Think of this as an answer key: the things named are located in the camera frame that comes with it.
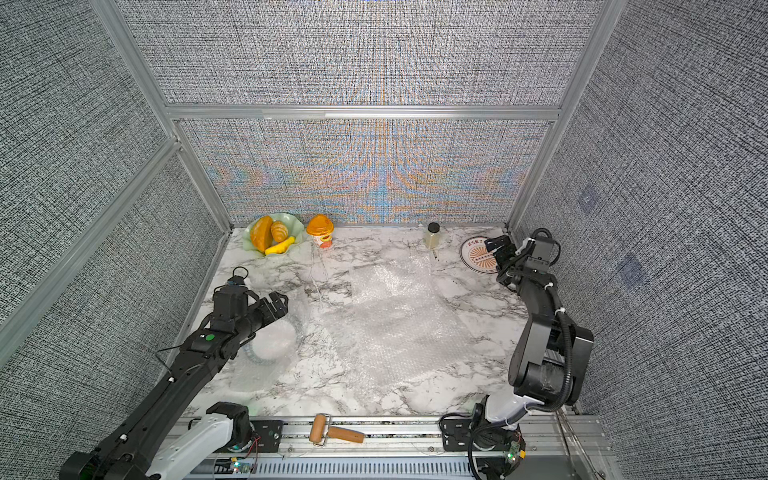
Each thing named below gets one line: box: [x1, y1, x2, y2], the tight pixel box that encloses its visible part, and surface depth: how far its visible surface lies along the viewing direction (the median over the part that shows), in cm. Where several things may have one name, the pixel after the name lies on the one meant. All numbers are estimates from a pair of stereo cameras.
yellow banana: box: [264, 236, 295, 255], surface depth 109 cm
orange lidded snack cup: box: [306, 214, 335, 249], surface depth 110 cm
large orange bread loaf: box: [250, 216, 273, 254], surface depth 108 cm
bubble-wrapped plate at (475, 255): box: [460, 236, 498, 274], surface depth 112 cm
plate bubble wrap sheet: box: [310, 246, 438, 313], surface depth 101 cm
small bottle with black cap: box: [426, 222, 440, 250], surface depth 108 cm
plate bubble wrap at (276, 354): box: [229, 303, 311, 391], surface depth 86 cm
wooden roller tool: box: [309, 413, 366, 446], surface depth 76 cm
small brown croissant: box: [270, 220, 288, 242], surface depth 112 cm
